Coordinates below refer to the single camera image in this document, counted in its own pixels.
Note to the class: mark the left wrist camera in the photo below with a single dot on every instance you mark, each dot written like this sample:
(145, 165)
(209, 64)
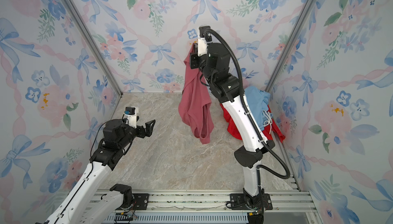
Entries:
(131, 116)

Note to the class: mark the aluminium corner post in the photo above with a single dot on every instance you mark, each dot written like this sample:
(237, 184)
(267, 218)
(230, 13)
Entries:
(87, 36)
(298, 27)

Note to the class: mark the light blue drawstring shorts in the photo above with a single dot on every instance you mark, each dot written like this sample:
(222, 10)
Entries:
(258, 102)

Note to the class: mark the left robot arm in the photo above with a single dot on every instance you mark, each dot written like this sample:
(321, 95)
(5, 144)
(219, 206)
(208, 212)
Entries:
(73, 209)

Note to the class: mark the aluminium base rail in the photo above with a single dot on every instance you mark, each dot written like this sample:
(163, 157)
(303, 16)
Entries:
(209, 207)

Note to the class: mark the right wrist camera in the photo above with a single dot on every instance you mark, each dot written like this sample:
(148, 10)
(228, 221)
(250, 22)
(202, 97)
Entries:
(203, 39)

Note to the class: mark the black mounting plate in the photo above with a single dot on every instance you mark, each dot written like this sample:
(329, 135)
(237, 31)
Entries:
(138, 201)
(240, 201)

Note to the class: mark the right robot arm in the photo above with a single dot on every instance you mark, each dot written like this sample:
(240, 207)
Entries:
(249, 156)

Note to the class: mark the pink ribbed cloth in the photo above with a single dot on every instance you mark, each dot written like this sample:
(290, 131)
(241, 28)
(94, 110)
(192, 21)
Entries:
(194, 107)

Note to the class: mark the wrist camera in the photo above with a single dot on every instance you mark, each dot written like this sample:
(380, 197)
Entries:
(131, 116)
(203, 39)

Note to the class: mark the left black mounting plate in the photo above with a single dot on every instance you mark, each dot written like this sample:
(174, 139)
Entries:
(138, 201)

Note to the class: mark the left aluminium corner post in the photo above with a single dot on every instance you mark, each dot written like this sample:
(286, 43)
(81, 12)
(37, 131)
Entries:
(87, 36)

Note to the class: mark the right aluminium corner post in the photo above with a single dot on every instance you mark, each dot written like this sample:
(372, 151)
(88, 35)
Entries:
(298, 27)

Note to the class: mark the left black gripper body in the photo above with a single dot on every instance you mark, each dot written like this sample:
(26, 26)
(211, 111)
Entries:
(130, 135)

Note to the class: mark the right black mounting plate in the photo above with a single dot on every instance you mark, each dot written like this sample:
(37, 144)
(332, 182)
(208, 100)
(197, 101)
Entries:
(240, 201)

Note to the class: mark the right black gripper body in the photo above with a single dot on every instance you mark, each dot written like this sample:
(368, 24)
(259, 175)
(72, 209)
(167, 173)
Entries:
(203, 66)

